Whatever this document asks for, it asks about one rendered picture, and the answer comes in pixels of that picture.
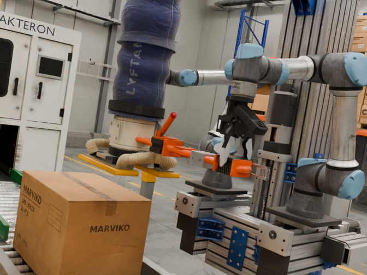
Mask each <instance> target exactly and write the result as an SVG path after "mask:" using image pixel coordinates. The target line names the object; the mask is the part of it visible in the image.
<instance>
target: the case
mask: <svg viewBox="0 0 367 275"><path fill-rule="evenodd" d="M151 204H152V200H150V199H147V198H145V197H143V196H141V195H139V194H137V193H135V192H133V191H131V190H129V189H127V188H125V187H122V186H120V185H118V184H116V183H114V182H112V181H110V180H108V179H106V178H104V177H102V176H99V175H97V174H95V173H83V172H58V171H32V170H24V171H23V174H22V182H21V189H20V197H19V205H18V209H17V217H16V224H15V232H14V240H13V247H14V248H15V250H16V251H17V252H18V253H19V254H20V256H21V257H22V258H23V259H24V260H25V262H26V263H27V264H28V266H29V267H30V268H31V269H32V270H33V272H34V273H35V274H36V275H140V273H141V266H142V262H143V255H144V249H145V242H146V235H147V228H148V224H149V217H150V211H151Z"/></svg>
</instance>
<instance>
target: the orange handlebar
mask: <svg viewBox="0 0 367 275"><path fill-rule="evenodd" d="M163 137H164V138H171V139H172V140H177V141H178V140H179V139H177V138H174V137H170V136H165V135H163ZM135 140H136V142H139V143H142V144H145V145H149V146H151V138H148V137H147V138H143V137H139V136H138V137H136V138H135ZM166 150H167V151H168V152H172V153H173V155H176V156H179V157H185V158H190V156H191V150H194V151H196V149H194V148H189V147H185V146H182V147H181V146H171V145H168V146H167V147H166ZM204 161H205V162H206V163H208V164H212V165H213V164H214V157H210V156H205V157H204ZM236 170H237V172H240V173H246V174H247V173H250V172H251V167H250V166H249V165H238V166H237V168H236Z"/></svg>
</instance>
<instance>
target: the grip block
mask: <svg viewBox="0 0 367 275"><path fill-rule="evenodd" d="M168 145H171V146H181V147H182V146H184V142H183V141H177V140H172V139H171V138H167V137H158V136H152V138H151V146H150V152H153V153H157V154H162V156H166V157H179V156H176V155H173V153H172V152H168V151H167V150H166V147H167V146H168ZM179 158H181V157H179Z"/></svg>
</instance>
